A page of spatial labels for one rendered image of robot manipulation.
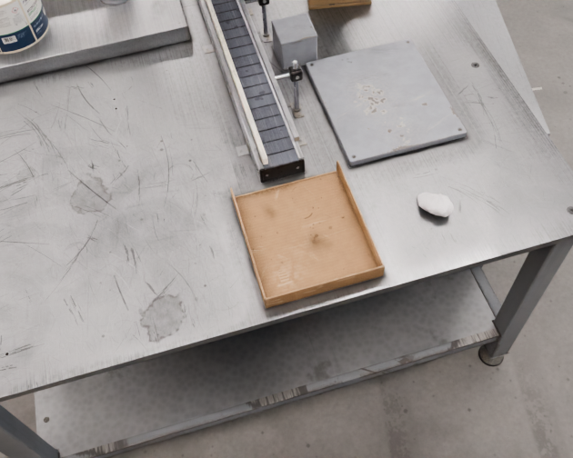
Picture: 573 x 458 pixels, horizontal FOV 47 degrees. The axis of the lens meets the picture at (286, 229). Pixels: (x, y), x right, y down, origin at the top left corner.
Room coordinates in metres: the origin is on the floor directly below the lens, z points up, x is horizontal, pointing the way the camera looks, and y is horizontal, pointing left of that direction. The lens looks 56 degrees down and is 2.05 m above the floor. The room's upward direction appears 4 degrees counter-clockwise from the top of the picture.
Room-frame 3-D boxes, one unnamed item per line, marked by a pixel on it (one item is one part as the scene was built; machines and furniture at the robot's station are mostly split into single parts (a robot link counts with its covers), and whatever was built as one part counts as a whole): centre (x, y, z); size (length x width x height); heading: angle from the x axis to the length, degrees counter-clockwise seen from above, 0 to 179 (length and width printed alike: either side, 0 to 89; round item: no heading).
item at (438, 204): (0.84, -0.34, 0.85); 0.08 x 0.07 x 0.04; 20
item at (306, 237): (0.79, -0.04, 0.85); 0.30 x 0.26 x 0.04; 13
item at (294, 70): (1.17, -0.03, 0.91); 0.07 x 0.03 x 0.16; 103
